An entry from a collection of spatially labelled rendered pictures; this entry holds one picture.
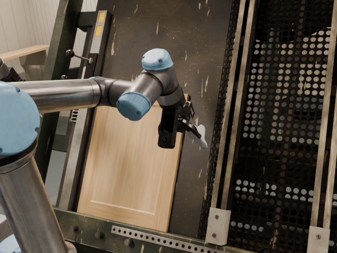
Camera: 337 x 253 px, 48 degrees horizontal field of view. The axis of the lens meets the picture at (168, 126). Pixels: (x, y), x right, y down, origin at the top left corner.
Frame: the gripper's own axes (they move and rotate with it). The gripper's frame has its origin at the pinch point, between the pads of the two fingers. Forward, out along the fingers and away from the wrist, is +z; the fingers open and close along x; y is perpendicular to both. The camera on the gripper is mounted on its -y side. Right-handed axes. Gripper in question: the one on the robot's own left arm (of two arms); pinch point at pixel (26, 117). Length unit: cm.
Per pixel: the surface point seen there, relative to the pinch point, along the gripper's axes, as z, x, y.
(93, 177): 36.5, -14.7, -1.1
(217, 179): 28, -73, 3
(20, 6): 120, 307, 281
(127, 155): 31.0, -29.6, 9.5
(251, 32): 1, -77, 54
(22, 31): 147, 307, 260
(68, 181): 36.5, -3.7, -5.5
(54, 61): 8.3, 18.9, 42.4
